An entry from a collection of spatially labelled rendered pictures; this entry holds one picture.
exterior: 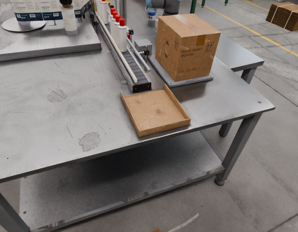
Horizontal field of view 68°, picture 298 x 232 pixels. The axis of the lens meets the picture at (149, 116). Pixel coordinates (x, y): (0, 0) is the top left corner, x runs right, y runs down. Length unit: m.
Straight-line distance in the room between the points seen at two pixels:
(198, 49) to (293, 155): 1.53
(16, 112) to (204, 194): 1.39
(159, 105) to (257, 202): 1.17
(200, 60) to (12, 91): 1.04
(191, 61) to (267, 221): 1.27
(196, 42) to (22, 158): 0.98
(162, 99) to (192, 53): 0.30
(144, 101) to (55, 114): 0.44
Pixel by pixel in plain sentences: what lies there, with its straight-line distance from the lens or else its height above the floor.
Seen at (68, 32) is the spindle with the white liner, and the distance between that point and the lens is 1.79.
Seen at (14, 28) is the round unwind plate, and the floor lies 0.89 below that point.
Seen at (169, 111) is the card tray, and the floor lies 0.83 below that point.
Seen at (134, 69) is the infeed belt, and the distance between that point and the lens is 1.35.
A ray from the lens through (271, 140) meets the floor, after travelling 2.47.
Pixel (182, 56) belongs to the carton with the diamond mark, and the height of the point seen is 1.01.
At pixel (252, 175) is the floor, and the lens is 2.10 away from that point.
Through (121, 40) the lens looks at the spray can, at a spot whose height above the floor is 0.96.
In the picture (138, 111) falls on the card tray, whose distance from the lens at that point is 1.11.
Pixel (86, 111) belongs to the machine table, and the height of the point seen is 0.83.
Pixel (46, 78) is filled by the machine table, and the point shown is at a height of 0.83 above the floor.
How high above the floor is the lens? 1.58
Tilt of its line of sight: 43 degrees down
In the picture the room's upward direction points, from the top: 4 degrees clockwise
